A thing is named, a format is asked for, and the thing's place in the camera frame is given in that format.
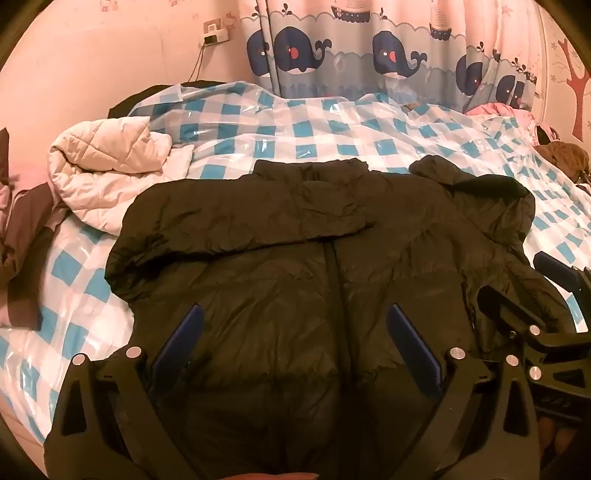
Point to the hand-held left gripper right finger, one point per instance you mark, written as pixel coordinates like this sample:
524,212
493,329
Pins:
413,346

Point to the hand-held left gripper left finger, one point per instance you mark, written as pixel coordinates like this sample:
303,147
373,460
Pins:
180,344

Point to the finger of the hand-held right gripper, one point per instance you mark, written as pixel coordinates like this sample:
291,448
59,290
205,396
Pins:
510,310
554,266

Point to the black puffer jacket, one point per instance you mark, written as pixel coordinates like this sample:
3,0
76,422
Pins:
295,295

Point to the dark brown clothes pile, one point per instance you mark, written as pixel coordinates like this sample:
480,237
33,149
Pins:
23,258

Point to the brown cloth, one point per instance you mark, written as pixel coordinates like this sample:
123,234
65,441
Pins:
565,159

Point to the pink cloth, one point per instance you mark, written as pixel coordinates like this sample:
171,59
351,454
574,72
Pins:
496,110

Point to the white quilted jacket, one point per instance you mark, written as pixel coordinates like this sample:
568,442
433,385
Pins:
106,166

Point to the blue white checkered bed sheet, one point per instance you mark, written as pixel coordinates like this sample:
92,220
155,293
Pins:
323,124

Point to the black cloth under sheet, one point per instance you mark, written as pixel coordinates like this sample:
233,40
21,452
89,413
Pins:
152,94

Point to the whale print curtain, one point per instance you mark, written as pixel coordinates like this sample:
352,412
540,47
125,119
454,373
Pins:
383,46

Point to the red tree wall sticker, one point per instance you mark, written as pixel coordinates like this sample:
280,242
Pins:
577,83

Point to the white wall socket with charger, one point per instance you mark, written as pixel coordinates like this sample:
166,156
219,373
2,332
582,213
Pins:
214,31

